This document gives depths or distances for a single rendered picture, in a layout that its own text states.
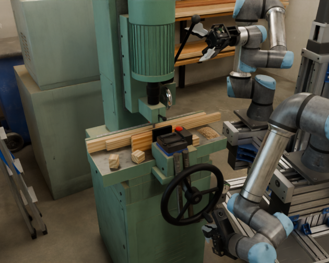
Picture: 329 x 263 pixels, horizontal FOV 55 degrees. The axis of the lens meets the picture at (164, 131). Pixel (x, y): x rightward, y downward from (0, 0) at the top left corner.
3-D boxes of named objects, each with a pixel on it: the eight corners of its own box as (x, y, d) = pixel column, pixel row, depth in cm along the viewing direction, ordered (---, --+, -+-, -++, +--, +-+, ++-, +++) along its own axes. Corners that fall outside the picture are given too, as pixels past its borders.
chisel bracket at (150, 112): (151, 127, 137) (151, 109, 132) (138, 114, 147) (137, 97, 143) (166, 123, 140) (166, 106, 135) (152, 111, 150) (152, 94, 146)
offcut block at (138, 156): (138, 156, 132) (138, 149, 131) (144, 159, 130) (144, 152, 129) (131, 160, 129) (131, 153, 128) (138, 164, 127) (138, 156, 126)
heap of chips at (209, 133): (208, 139, 144) (208, 136, 143) (196, 130, 152) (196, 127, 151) (220, 135, 147) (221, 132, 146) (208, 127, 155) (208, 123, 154)
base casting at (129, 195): (125, 206, 133) (123, 189, 129) (86, 143, 178) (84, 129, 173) (211, 175, 152) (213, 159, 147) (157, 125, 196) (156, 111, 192)
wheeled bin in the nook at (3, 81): (1, 159, 288) (-31, 54, 241) (-8, 134, 327) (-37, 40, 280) (70, 139, 320) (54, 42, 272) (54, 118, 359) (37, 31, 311)
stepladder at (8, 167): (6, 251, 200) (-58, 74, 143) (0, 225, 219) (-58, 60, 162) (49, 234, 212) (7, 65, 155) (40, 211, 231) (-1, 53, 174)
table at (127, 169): (110, 203, 116) (109, 190, 113) (87, 160, 140) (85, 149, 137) (239, 158, 141) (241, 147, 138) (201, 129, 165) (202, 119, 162)
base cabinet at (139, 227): (132, 307, 168) (125, 206, 133) (98, 233, 212) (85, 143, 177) (203, 272, 187) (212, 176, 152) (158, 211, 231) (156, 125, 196)
